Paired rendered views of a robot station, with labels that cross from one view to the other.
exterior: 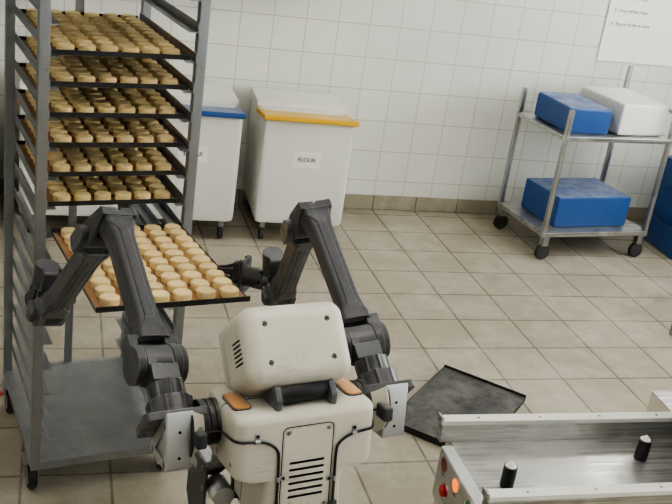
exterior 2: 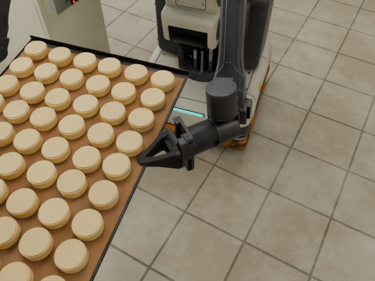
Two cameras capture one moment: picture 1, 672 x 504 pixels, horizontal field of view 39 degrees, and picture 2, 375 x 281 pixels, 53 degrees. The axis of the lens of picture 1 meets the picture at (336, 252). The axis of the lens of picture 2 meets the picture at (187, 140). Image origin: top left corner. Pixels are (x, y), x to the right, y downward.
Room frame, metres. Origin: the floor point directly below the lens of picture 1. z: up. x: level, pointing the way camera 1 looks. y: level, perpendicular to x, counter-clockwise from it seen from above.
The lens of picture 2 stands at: (2.48, 1.01, 1.56)
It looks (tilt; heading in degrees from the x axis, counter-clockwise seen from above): 52 degrees down; 227
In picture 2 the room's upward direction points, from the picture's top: straight up
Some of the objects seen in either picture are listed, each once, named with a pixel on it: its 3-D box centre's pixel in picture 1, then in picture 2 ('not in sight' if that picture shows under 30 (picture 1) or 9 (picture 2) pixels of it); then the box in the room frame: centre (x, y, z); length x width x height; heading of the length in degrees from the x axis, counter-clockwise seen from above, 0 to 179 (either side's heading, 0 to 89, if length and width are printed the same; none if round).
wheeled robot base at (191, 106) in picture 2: not in sight; (204, 80); (1.37, -0.05, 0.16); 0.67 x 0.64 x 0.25; 29
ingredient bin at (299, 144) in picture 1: (295, 166); not in sight; (5.45, 0.32, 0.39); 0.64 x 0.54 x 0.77; 15
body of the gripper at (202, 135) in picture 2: not in sight; (195, 139); (2.16, 0.69, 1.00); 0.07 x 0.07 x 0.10; 74
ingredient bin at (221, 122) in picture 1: (186, 160); not in sight; (5.26, 0.93, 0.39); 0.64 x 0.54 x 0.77; 17
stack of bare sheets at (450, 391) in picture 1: (459, 409); not in sight; (3.56, -0.62, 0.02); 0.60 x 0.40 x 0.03; 154
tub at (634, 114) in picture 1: (621, 110); not in sight; (5.98, -1.64, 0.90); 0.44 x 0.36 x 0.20; 26
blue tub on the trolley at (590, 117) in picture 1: (572, 112); not in sight; (5.81, -1.31, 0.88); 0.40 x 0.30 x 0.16; 21
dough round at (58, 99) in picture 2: (170, 278); (58, 99); (2.30, 0.43, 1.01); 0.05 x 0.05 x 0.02
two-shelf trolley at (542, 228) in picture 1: (586, 160); not in sight; (5.91, -1.49, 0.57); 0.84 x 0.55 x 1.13; 115
